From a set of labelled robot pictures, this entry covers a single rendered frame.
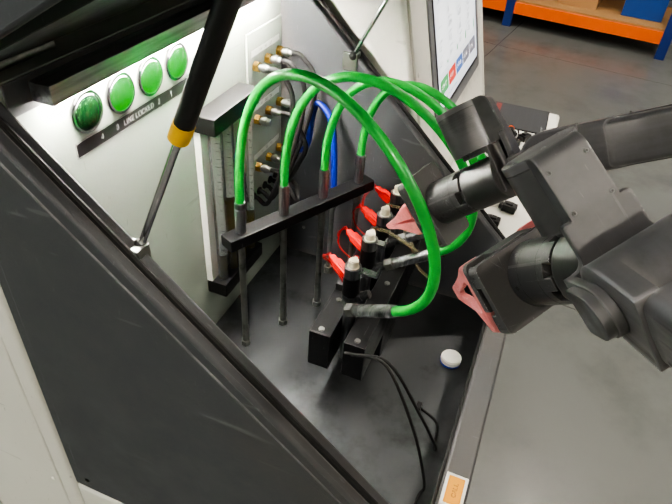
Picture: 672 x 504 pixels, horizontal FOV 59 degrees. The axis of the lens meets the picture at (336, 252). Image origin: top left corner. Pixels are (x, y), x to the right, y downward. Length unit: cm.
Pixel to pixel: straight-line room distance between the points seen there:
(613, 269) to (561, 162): 8
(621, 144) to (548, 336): 190
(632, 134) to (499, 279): 27
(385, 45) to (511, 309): 72
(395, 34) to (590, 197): 76
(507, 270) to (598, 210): 12
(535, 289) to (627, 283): 14
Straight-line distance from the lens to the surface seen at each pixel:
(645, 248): 38
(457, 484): 88
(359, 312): 82
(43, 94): 68
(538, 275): 48
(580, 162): 42
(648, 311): 35
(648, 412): 246
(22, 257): 71
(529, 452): 217
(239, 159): 91
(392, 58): 115
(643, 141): 71
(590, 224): 42
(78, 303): 70
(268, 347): 117
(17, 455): 116
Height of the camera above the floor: 170
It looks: 38 degrees down
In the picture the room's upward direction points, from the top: 5 degrees clockwise
